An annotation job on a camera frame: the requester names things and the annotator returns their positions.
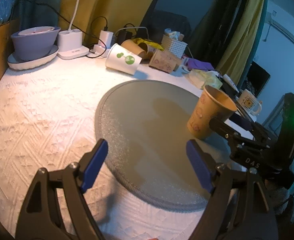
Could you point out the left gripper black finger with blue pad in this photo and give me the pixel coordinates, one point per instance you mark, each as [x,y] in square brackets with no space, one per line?
[218,182]
[40,216]

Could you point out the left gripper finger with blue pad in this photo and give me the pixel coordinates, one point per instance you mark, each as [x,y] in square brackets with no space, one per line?
[241,121]

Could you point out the brown patterned paper cup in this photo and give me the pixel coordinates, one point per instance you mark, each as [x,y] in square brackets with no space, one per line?
[213,103]

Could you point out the patterned paper cup right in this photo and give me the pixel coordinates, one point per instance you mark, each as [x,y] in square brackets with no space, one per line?
[173,59]

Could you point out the patterned paper cup middle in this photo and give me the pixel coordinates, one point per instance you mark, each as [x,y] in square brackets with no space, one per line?
[163,61]

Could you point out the brown paper cup behind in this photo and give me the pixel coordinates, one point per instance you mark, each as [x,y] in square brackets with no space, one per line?
[148,51]

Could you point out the plain brown paper cup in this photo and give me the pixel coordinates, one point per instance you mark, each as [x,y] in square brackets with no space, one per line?
[134,48]

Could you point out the white paper cup green print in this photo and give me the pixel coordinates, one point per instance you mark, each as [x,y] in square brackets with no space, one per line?
[122,60]

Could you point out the white cartoon mug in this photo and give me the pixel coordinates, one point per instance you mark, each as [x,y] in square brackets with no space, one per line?
[250,103]

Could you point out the purple cloth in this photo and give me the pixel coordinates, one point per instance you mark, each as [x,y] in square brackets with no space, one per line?
[199,65]

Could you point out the white air conditioner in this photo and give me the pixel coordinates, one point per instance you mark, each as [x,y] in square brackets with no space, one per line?
[281,29]

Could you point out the round grey placemat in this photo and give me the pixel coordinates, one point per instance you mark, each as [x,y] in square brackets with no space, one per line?
[145,125]

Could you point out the yellow snack bag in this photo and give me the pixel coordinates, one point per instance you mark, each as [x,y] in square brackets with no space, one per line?
[148,42]

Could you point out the black power adapter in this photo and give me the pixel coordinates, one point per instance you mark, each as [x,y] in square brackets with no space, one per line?
[123,35]

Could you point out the white power charger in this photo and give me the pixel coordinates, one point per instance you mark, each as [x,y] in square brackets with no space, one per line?
[102,48]

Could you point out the yellow curtain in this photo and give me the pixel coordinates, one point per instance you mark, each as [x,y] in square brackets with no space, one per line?
[224,36]

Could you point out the purple bowl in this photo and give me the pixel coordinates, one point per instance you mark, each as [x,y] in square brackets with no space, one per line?
[35,46]

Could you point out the white desk lamp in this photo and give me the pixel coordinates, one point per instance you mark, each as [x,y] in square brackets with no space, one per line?
[70,41]

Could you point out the white inner bowl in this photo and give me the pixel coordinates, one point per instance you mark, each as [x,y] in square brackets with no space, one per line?
[35,30]

